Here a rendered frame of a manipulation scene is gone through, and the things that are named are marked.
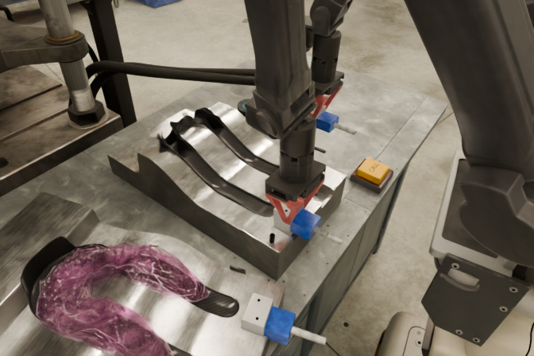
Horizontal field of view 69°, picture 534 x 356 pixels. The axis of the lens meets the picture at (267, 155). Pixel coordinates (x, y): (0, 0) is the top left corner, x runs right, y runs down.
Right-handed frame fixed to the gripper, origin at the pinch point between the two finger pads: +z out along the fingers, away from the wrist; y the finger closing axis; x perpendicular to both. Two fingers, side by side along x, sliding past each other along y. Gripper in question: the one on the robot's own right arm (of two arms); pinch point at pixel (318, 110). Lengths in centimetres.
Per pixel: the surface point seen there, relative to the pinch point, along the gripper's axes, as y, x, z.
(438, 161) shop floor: -131, 17, 95
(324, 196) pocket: 16.3, 12.1, 8.7
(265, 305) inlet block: 45.2, 17.3, 6.9
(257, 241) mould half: 36.0, 8.9, 6.6
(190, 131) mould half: 23.8, -19.5, 1.1
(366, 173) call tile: 0.5, 15.3, 11.6
